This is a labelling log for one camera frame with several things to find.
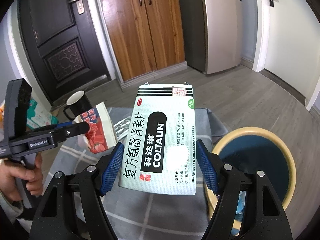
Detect person's left hand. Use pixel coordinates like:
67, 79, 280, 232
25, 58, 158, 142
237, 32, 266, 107
0, 153, 43, 203

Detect white interior door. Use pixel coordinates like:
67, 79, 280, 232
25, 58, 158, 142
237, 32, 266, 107
265, 0, 319, 100

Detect dark front door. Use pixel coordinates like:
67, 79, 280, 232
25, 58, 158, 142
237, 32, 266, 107
18, 0, 111, 104

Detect grey plaid cloth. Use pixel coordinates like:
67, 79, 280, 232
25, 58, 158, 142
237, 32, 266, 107
44, 107, 227, 239

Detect yellow blue trash bin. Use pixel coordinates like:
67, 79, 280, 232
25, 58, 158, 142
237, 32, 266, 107
206, 127, 297, 239

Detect green diaper pack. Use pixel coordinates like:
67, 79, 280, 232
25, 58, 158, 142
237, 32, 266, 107
27, 98, 59, 129

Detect black mug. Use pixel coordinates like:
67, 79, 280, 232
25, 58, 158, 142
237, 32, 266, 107
63, 90, 93, 121

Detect silver pill blister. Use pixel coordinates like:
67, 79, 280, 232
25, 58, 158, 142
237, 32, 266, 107
113, 116, 131, 141

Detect red white snack bag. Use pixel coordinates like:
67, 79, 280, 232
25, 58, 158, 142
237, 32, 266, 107
73, 102, 118, 154

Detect silver refrigerator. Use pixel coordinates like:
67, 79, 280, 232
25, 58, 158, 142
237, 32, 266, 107
179, 0, 243, 75

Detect wooden cabinet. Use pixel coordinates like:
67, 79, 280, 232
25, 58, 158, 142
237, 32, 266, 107
100, 0, 185, 81

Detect white green medicine box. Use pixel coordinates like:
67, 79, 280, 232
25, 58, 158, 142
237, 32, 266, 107
119, 83, 196, 196

